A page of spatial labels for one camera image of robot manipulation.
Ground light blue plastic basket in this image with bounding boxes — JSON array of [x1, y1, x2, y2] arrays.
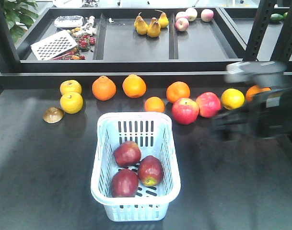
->
[[91, 111, 182, 222]]

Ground small orange middle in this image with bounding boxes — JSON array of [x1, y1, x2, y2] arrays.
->
[[144, 96, 165, 113]]

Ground orange with bump middle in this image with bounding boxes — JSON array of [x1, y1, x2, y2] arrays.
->
[[122, 74, 147, 98]]

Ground orange with bump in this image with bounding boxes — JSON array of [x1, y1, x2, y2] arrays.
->
[[122, 74, 147, 98], [92, 76, 117, 101]]

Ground white electronic scale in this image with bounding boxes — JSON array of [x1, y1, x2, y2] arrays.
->
[[54, 15, 84, 28]]

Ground large orange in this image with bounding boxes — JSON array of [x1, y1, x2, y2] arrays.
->
[[245, 85, 271, 103], [166, 81, 190, 104]]

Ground yellow round fruit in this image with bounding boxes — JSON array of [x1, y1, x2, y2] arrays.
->
[[221, 88, 245, 110]]

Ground dark red apple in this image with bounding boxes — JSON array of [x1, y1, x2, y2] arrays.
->
[[138, 155, 164, 187], [113, 141, 141, 167], [111, 169, 139, 197]]

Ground large orange right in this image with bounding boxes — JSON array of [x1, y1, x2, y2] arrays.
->
[[245, 85, 271, 103]]

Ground red yellow apple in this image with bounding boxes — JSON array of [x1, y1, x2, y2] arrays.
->
[[172, 98, 199, 125]]

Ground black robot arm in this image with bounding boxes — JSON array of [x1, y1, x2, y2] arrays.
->
[[212, 61, 292, 140]]

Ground pink red apple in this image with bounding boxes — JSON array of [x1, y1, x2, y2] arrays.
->
[[196, 92, 221, 118]]

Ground dark red apple front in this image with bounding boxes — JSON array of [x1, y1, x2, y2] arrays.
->
[[111, 169, 139, 197]]

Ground black wooden display stand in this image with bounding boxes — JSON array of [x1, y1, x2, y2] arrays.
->
[[0, 8, 292, 230]]

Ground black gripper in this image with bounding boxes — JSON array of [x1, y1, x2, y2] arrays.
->
[[211, 61, 287, 141]]

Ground yellow apple front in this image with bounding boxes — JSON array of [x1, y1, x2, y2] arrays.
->
[[60, 92, 83, 114]]

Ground white perforated tray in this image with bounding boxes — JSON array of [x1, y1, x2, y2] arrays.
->
[[30, 30, 78, 60]]

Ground large orange back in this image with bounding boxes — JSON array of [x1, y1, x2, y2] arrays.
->
[[166, 81, 190, 104]]

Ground brown half fruit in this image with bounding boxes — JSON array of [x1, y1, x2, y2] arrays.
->
[[43, 107, 65, 124]]

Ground green potted plant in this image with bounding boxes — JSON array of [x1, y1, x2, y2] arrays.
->
[[0, 0, 39, 43]]

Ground orange with bump left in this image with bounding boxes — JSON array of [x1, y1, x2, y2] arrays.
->
[[92, 76, 117, 101]]

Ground yellow apple back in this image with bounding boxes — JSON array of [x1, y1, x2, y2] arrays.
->
[[59, 80, 82, 95]]

